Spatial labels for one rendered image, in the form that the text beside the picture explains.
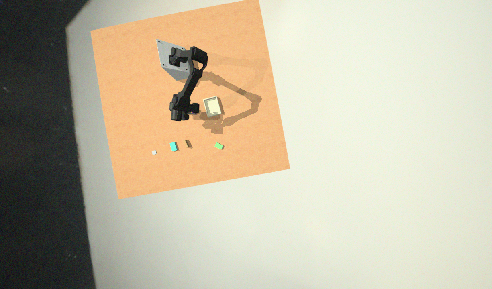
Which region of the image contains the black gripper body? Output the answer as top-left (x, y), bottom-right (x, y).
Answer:
top-left (169, 102), bottom-right (199, 113)

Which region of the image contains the turquoise rectangular block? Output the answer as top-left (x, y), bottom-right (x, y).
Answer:
top-left (170, 142), bottom-right (178, 151)

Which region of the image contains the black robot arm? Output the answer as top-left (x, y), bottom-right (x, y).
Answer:
top-left (169, 46), bottom-right (208, 121)

